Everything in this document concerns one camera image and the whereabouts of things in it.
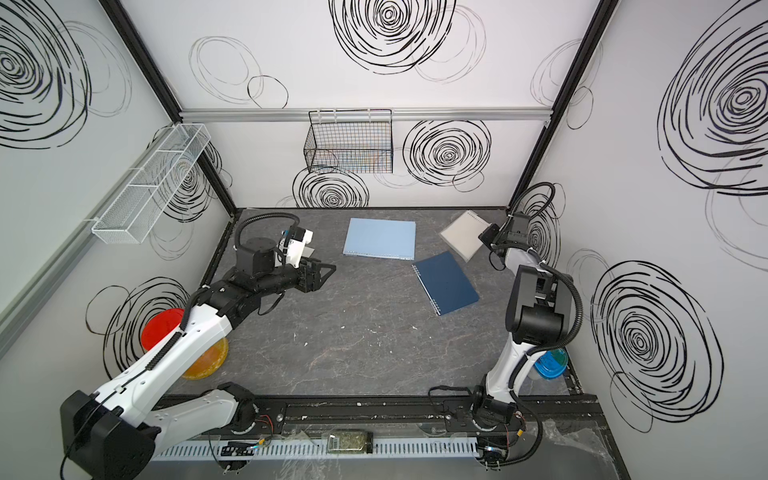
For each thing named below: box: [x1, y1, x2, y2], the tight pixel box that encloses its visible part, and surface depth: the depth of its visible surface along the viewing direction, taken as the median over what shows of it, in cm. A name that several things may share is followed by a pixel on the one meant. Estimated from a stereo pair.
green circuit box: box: [328, 429, 374, 454], surface depth 68 cm
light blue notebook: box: [343, 218, 416, 261], surface depth 111 cm
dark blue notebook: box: [412, 251, 480, 317], surface depth 100 cm
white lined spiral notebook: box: [438, 210, 492, 263], surface depth 114 cm
